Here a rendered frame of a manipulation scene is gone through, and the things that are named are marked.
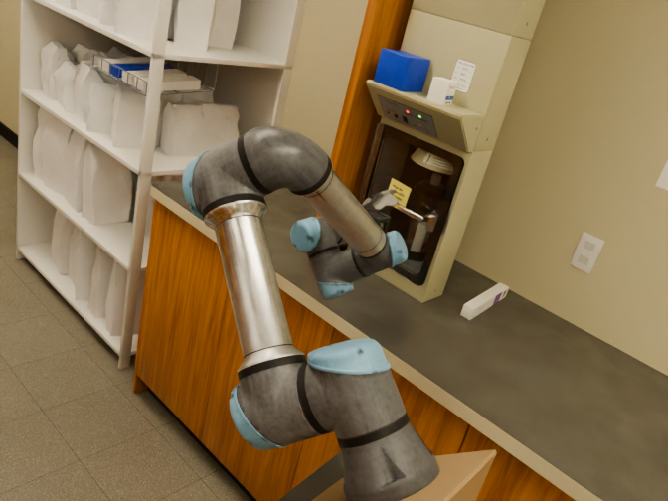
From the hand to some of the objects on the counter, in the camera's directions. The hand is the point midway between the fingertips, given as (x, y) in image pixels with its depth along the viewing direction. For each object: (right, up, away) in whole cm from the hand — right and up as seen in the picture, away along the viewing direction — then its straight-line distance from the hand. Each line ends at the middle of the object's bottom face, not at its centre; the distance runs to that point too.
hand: (387, 215), depth 165 cm
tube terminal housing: (+9, -16, +34) cm, 38 cm away
